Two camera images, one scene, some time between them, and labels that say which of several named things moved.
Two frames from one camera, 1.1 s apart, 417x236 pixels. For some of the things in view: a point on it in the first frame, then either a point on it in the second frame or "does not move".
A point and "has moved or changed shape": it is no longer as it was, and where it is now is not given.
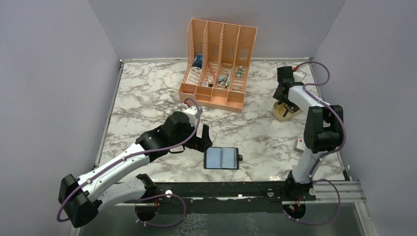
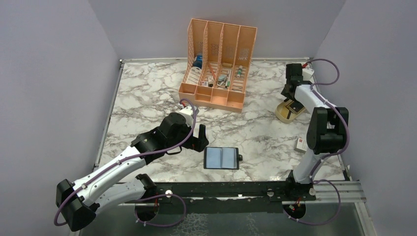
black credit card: (287, 109) has moved or changed shape
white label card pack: (194, 75) does not move
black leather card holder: (222, 158) does not move
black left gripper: (201, 144) does not move
